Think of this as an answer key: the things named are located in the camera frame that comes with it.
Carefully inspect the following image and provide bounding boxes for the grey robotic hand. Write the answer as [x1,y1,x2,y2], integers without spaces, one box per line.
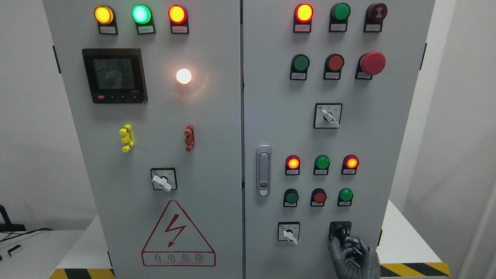
[328,237,381,279]

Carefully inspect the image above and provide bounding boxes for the black rotary knob switch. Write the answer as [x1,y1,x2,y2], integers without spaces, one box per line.
[328,221,352,242]

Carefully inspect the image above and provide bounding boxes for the white platform with hazard stripes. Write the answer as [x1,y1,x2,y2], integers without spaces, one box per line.
[51,201,451,279]

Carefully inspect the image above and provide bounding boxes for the green push button lower right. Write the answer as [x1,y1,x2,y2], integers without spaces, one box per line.
[337,188,354,207]

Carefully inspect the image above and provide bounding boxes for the green push button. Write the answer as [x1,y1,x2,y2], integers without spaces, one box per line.
[337,188,354,207]
[290,53,310,81]
[283,188,299,208]

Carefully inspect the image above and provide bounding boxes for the red push button lower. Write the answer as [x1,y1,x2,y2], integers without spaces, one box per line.
[310,188,327,207]

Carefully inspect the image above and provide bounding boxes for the red push button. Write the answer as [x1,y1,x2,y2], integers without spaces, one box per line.
[310,188,327,207]
[323,53,345,80]

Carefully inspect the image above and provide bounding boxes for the green push button lower left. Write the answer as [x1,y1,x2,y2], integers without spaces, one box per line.
[283,188,299,208]

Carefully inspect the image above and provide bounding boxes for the red indicator light middle right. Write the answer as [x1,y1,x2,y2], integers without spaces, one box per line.
[341,154,359,175]

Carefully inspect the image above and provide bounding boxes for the green indicator light middle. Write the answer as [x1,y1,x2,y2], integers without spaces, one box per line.
[313,155,330,176]

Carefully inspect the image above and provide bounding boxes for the red indicator light middle left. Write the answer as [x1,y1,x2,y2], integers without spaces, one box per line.
[285,155,300,176]

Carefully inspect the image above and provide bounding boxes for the grey electrical control cabinet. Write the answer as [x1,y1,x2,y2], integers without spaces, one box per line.
[43,0,435,279]

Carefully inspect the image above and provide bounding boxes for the red high voltage warning sticker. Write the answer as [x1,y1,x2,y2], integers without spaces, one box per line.
[141,200,216,267]

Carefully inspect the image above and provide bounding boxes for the red push button upper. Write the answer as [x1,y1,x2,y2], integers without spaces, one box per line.
[323,53,345,80]

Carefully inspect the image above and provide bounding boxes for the red emergency stop mushroom button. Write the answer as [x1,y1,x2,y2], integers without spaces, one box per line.
[355,51,386,81]

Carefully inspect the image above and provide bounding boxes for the green push button upper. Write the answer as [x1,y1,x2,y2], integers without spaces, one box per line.
[290,53,310,81]

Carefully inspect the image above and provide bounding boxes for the green indicator light top right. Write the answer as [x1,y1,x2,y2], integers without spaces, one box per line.
[328,2,351,33]

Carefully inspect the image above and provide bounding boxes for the dark red buzzer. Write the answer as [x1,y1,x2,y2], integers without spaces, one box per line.
[363,3,388,33]

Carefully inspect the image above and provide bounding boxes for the white glowing lamp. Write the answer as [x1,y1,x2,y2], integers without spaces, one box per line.
[176,68,193,84]

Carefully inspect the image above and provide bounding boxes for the red indicator light right door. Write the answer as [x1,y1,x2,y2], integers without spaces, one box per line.
[293,2,314,33]

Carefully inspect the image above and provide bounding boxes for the black digital power meter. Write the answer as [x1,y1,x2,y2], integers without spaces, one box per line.
[82,48,148,104]

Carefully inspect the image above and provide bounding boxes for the red ringed indicator light left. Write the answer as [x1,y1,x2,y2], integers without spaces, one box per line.
[168,5,189,34]

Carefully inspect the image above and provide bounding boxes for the green lit indicator light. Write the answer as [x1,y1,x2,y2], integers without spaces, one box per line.
[131,5,156,34]

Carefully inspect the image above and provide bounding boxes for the small white black device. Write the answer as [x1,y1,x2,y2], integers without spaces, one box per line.
[7,245,23,257]

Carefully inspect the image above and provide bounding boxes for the black monitor stand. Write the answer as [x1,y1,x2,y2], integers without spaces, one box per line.
[0,205,26,233]

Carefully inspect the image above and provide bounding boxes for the yellow indicator light top left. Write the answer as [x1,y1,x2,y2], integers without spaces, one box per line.
[94,5,118,35]

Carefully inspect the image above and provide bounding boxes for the lower white selector switch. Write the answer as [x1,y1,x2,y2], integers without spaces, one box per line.
[278,221,300,245]

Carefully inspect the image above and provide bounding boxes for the silver door handle lock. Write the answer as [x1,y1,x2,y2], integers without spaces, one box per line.
[256,145,272,196]

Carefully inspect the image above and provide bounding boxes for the upper right selector switch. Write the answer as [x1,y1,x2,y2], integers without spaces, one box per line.
[313,103,343,129]

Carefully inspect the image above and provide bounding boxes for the left door selector switch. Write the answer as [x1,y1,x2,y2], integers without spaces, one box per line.
[150,167,177,192]

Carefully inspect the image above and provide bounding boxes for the black cable on desk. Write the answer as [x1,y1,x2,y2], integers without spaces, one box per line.
[0,228,54,244]

